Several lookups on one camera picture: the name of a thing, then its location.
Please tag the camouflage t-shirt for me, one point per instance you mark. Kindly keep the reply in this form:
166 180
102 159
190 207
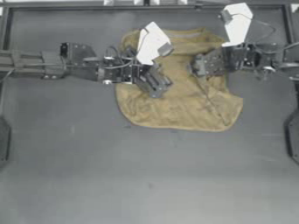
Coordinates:
183 108

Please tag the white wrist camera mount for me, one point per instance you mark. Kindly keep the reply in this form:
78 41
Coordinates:
151 43
238 26

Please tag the black rounded side post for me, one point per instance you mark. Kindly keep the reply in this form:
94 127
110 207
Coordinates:
294 140
4 143

